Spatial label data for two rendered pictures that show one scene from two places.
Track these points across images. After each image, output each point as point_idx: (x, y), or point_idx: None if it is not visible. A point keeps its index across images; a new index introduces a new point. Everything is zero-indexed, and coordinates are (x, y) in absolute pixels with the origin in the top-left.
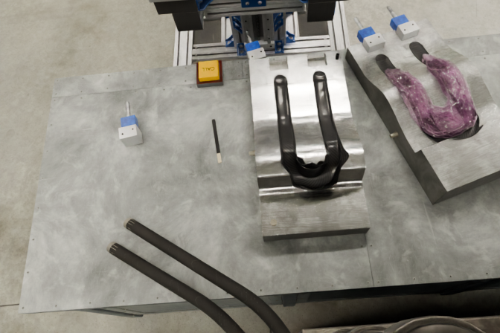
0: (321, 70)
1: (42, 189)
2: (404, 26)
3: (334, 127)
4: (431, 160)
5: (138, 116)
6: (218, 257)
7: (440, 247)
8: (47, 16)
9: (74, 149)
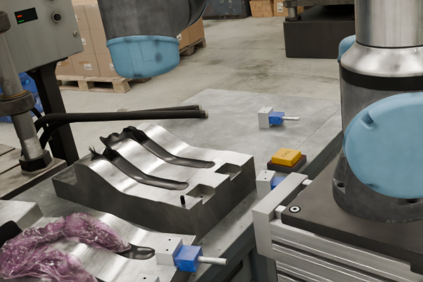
0: (184, 189)
1: (270, 95)
2: (149, 281)
3: (125, 173)
4: (21, 203)
5: (286, 128)
6: None
7: None
8: None
9: (288, 105)
